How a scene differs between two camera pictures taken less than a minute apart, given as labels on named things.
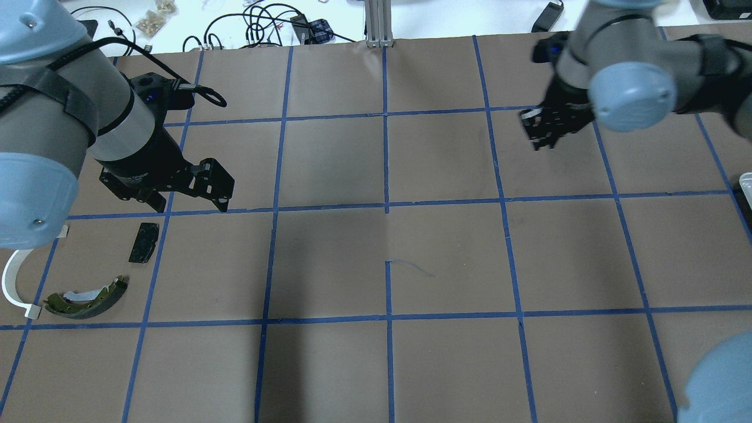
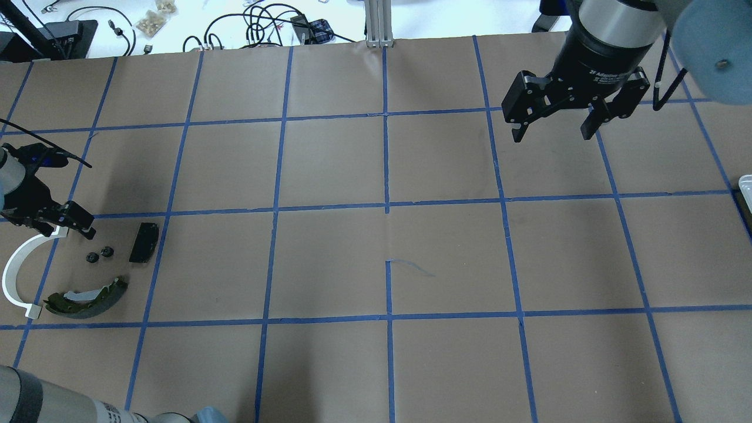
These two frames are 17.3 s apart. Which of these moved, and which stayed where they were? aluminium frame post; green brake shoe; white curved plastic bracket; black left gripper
Moved: black left gripper
Stayed: white curved plastic bracket; green brake shoe; aluminium frame post
